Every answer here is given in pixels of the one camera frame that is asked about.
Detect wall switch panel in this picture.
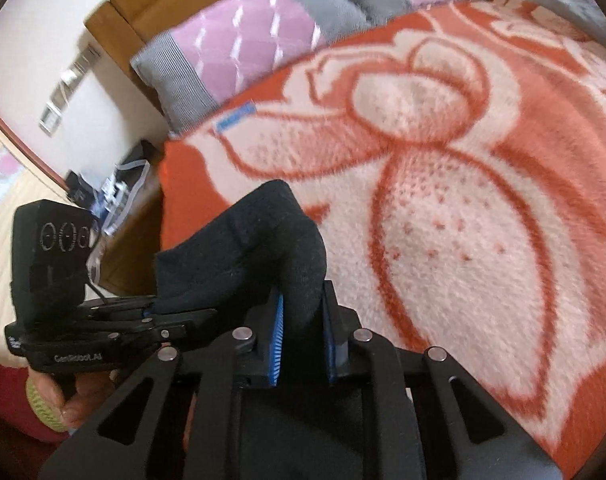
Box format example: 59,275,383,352
39,44,101,136

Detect red sleeve left forearm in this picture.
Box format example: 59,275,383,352
0,364,68,479

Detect person's left hand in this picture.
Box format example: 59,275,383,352
25,368,115,432

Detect orange floral blanket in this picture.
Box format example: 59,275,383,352
160,0,606,477

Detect black pants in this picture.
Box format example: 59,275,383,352
153,180,327,334

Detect wooden headboard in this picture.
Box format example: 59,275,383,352
84,0,314,111

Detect pink grey pillow near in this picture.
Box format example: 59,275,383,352
130,0,369,133

